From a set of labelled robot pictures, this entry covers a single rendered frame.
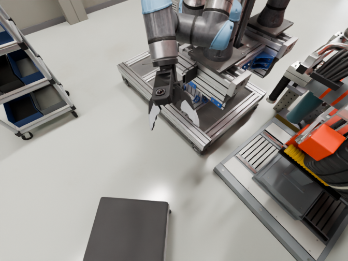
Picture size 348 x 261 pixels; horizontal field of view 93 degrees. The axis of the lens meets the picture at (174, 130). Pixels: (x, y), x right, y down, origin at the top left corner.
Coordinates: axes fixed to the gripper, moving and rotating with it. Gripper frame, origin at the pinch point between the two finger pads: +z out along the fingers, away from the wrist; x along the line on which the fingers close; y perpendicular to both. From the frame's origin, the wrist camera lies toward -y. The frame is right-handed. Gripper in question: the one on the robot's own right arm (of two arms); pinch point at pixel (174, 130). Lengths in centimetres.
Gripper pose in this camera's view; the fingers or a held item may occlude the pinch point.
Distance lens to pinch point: 50.7
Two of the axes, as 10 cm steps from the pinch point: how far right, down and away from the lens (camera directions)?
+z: 1.5, 9.2, 3.5
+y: 2.0, -3.8, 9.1
